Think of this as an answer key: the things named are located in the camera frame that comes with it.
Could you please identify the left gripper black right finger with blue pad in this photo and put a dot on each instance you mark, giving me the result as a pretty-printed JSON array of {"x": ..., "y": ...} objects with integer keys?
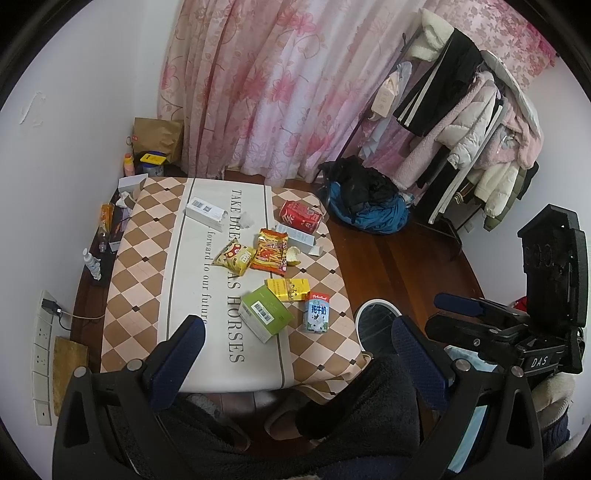
[{"x": 508, "y": 444}]

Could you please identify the white round trash bin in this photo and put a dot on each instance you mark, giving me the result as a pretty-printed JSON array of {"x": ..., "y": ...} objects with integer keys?
[{"x": 374, "y": 322}]

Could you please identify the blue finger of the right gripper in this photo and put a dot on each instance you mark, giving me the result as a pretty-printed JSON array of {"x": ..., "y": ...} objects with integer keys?
[{"x": 477, "y": 307}]

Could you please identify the yellow lid blue tin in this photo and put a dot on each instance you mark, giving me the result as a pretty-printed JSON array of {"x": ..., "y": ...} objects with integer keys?
[{"x": 152, "y": 164}]

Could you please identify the white spray bottle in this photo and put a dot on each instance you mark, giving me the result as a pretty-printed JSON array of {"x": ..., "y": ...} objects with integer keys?
[{"x": 92, "y": 263}]

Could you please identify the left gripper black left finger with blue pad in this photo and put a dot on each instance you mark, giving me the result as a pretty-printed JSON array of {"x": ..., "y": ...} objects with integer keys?
[{"x": 109, "y": 425}]

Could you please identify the orange snack packet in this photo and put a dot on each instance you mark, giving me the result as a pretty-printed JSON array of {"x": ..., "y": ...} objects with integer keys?
[{"x": 105, "y": 219}]

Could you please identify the checkered tablecloth with text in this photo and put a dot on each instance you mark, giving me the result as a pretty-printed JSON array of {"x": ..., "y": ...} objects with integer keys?
[{"x": 164, "y": 272}]

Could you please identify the red orange snack bag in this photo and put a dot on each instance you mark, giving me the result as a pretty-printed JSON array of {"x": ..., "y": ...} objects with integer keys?
[{"x": 271, "y": 252}]

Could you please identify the green cardboard box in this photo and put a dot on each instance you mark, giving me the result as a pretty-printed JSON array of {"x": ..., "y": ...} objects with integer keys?
[{"x": 264, "y": 313}]

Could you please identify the white barcode box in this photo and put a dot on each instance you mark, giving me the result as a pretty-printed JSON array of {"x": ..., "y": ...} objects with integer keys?
[{"x": 205, "y": 213}]

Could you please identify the red cola can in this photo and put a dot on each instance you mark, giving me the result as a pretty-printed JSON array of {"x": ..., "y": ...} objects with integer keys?
[{"x": 299, "y": 216}]

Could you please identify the brown paper bag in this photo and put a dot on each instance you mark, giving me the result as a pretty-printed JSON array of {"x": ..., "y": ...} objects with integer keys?
[{"x": 157, "y": 135}]

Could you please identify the clothes rack with coats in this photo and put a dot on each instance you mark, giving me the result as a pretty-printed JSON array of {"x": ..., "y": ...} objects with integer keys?
[{"x": 452, "y": 122}]

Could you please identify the blue and black clothes pile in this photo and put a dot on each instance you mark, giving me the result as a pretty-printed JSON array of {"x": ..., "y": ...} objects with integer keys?
[{"x": 362, "y": 197}]

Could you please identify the black charger plug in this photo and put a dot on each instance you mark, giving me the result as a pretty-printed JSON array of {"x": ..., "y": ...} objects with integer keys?
[{"x": 51, "y": 307}]

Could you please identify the orange cap bottle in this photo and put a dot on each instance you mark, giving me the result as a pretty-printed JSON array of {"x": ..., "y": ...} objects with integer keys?
[{"x": 128, "y": 165}]

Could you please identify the yellow snack bag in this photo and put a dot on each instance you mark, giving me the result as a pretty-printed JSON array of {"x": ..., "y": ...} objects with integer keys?
[{"x": 235, "y": 257}]

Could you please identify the white box by wall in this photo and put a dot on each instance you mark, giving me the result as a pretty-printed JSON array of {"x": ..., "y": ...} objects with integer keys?
[{"x": 131, "y": 185}]

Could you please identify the yellow box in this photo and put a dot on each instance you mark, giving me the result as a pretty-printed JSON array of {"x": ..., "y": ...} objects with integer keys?
[{"x": 289, "y": 290}]

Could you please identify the blue white milk carton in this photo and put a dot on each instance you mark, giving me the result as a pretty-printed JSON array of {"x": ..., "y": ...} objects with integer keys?
[{"x": 316, "y": 314}]

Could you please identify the white wall power strip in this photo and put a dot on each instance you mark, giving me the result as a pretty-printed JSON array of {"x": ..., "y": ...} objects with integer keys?
[{"x": 41, "y": 355}]

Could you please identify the clear plastic cup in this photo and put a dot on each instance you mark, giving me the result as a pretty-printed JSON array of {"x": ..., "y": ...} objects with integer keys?
[{"x": 245, "y": 221}]

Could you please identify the pink floral curtain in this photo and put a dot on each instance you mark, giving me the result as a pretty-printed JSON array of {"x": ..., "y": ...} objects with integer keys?
[{"x": 274, "y": 88}]

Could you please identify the long white box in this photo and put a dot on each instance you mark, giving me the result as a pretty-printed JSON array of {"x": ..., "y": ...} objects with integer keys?
[{"x": 304, "y": 242}]

